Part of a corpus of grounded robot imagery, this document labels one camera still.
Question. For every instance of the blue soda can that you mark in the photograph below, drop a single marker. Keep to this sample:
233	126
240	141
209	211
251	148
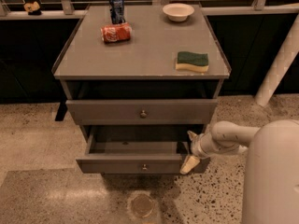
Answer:
117	11

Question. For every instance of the orange soda can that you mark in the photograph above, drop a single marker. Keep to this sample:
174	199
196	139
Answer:
116	32

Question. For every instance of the metal railing ledge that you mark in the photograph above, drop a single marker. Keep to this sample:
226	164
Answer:
40	14

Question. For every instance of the grey drawer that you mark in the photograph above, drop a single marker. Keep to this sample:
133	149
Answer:
142	112
137	149

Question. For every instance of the small yellow black object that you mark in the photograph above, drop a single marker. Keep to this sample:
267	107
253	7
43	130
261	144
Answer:
32	8

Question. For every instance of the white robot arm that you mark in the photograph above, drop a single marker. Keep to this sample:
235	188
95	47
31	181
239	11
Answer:
271	179

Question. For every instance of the grey top drawer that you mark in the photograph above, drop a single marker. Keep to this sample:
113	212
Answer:
142	112

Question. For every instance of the white bowl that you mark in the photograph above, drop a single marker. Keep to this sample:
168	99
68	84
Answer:
178	12

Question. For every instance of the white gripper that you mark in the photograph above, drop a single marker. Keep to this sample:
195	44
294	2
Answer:
195	146

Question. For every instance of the grey drawer cabinet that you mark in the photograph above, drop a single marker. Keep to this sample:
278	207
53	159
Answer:
144	67

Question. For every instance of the green yellow sponge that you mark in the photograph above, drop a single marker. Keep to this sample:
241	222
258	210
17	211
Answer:
191	61

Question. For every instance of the white diagonal pipe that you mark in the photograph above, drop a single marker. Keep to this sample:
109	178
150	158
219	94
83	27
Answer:
279	67

